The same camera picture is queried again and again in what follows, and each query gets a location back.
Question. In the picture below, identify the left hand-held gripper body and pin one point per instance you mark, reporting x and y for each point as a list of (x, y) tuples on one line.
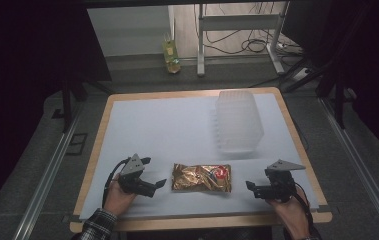
[(133, 168)]

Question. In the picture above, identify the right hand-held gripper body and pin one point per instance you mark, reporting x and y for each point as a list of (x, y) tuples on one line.
[(280, 186)]

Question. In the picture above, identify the golden foil snack packet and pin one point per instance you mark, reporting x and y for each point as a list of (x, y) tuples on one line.
[(201, 177)]

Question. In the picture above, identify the person's right hand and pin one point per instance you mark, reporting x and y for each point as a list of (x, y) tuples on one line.
[(292, 215)]

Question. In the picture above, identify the person's left hand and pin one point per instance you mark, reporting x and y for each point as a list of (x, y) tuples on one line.
[(117, 200)]

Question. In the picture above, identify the white table mat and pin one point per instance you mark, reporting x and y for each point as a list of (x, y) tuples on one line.
[(177, 133)]

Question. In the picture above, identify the wooden table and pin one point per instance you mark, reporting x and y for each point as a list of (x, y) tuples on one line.
[(92, 160)]

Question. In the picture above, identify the clear plastic container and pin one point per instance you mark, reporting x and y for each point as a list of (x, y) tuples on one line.
[(238, 121)]

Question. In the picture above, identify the black metal stand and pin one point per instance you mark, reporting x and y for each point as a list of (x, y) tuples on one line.
[(68, 100), (330, 76)]

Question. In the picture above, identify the yellow green bottle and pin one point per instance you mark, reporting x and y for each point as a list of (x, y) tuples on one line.
[(171, 55)]

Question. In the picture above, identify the white power strip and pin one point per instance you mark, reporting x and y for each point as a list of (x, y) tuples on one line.
[(287, 45)]

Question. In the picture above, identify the white panel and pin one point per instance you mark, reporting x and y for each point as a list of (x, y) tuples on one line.
[(130, 30)]

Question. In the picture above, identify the aluminium rail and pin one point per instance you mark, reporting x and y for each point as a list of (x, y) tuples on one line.
[(43, 186), (360, 166)]

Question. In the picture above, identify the white metal desk frame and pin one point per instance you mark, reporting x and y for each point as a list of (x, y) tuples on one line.
[(237, 22)]

